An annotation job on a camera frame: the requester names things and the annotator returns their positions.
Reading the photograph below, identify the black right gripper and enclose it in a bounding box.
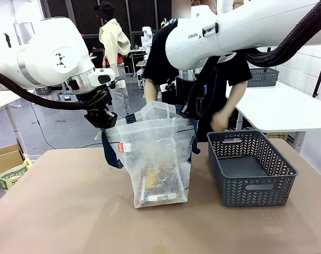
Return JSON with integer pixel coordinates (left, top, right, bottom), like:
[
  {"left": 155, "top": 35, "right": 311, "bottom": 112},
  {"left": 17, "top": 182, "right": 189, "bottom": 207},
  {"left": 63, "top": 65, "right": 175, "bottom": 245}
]
[{"left": 175, "top": 77, "right": 201, "bottom": 119}]

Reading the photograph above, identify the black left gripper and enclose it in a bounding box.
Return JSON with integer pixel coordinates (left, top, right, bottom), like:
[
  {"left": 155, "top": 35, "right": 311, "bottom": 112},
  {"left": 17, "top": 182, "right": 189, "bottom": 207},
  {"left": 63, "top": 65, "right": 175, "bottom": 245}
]
[{"left": 83, "top": 106, "right": 118, "bottom": 130}]

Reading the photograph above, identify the translucent white navy-handled shopping bag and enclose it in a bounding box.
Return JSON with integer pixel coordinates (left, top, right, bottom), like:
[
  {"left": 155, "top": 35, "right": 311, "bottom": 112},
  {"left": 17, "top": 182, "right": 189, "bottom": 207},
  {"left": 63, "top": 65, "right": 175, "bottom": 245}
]
[{"left": 100, "top": 100, "right": 201, "bottom": 210}]

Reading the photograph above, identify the grey plastic lattice basket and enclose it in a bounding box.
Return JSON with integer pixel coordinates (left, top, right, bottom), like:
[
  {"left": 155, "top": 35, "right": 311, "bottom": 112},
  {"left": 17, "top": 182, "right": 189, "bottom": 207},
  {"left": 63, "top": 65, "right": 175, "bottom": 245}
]
[
  {"left": 246, "top": 67, "right": 280, "bottom": 88},
  {"left": 206, "top": 130, "right": 300, "bottom": 208}
]

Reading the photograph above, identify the person's left forearm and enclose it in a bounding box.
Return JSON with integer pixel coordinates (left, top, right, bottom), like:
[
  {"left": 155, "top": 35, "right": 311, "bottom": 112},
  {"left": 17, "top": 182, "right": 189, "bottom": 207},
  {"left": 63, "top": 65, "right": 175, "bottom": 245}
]
[{"left": 221, "top": 80, "right": 248, "bottom": 120}]

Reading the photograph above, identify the person's right forearm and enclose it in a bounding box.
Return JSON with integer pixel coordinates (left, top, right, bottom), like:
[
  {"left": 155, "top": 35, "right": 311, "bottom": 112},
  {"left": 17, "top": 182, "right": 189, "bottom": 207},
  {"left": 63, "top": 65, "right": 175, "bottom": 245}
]
[{"left": 144, "top": 78, "right": 159, "bottom": 106}]

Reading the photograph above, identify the person's left hand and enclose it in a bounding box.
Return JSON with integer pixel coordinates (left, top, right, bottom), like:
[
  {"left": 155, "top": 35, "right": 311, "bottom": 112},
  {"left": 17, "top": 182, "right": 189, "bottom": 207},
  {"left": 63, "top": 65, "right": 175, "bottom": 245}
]
[{"left": 210, "top": 109, "right": 231, "bottom": 132}]

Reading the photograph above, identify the person in black t-shirt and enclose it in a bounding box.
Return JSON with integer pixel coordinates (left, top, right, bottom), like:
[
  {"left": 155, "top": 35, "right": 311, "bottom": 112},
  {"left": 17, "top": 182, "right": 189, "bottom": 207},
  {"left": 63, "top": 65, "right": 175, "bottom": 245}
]
[{"left": 142, "top": 0, "right": 253, "bottom": 142}]

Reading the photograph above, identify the clear storage bin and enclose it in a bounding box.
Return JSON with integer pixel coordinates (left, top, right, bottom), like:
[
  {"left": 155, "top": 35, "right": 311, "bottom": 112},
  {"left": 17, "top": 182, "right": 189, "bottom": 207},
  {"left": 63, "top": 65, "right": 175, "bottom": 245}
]
[{"left": 58, "top": 91, "right": 79, "bottom": 103}]

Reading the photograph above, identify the small white background robot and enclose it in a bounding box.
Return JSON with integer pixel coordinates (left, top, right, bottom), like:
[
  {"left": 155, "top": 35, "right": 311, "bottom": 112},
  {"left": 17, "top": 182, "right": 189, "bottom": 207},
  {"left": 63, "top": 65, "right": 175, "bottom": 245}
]
[{"left": 141, "top": 25, "right": 154, "bottom": 51}]

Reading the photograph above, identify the mannequin with beige jacket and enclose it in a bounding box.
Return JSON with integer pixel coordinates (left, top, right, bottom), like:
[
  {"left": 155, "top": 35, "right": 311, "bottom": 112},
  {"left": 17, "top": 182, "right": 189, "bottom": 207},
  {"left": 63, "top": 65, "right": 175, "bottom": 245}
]
[{"left": 93, "top": 1, "right": 132, "bottom": 119}]

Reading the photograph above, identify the large white side table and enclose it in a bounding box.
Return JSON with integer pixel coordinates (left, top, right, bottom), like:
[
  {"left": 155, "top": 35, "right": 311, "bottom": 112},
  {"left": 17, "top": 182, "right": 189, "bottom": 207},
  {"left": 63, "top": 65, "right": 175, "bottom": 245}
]
[{"left": 225, "top": 80, "right": 321, "bottom": 153}]

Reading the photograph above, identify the white table with round leg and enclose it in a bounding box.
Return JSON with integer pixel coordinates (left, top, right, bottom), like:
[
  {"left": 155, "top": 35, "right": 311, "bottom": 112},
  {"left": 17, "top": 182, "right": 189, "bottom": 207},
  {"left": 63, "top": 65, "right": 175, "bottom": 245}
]
[{"left": 0, "top": 89, "right": 28, "bottom": 159}]

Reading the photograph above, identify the cardboard box with papers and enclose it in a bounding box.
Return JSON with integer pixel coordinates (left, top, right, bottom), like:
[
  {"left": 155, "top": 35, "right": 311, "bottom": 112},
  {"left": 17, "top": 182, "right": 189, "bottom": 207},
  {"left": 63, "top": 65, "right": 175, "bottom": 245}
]
[{"left": 0, "top": 157, "right": 33, "bottom": 191}]

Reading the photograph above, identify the brown cardboard box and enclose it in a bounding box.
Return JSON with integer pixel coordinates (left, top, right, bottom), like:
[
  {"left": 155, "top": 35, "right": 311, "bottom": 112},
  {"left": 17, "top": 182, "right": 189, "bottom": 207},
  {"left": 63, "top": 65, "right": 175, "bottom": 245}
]
[{"left": 0, "top": 144, "right": 25, "bottom": 178}]

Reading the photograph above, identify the black floor cable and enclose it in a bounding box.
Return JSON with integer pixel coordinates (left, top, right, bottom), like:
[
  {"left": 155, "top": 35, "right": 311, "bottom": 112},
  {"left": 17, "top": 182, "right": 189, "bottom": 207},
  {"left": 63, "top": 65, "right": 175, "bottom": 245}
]
[{"left": 29, "top": 102, "right": 104, "bottom": 149}]

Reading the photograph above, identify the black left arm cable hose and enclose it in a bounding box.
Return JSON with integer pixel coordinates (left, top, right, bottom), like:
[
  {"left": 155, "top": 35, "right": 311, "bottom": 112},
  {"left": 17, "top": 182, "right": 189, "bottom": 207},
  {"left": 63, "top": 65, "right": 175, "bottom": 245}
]
[{"left": 0, "top": 68, "right": 109, "bottom": 111}]

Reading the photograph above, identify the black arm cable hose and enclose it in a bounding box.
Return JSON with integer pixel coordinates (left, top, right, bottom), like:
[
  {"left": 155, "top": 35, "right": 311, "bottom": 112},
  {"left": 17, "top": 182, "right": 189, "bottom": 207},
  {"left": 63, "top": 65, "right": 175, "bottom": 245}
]
[
  {"left": 0, "top": 68, "right": 109, "bottom": 111},
  {"left": 186, "top": 0, "right": 321, "bottom": 120}
]

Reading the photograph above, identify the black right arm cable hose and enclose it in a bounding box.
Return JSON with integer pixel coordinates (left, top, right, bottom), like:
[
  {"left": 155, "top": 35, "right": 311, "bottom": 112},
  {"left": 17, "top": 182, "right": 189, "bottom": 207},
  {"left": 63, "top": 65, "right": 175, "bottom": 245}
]
[{"left": 186, "top": 0, "right": 321, "bottom": 120}]

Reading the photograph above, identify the framed wall board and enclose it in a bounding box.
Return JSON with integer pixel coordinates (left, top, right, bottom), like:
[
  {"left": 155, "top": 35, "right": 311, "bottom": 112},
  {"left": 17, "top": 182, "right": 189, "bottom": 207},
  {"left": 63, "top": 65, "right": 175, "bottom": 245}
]
[{"left": 13, "top": 22, "right": 35, "bottom": 45}]

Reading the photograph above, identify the black camera on stand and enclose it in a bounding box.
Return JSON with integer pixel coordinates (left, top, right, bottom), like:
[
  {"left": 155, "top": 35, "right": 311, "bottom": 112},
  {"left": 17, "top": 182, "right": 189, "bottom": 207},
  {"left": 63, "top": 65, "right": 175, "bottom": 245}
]
[{"left": 2, "top": 32, "right": 13, "bottom": 49}]

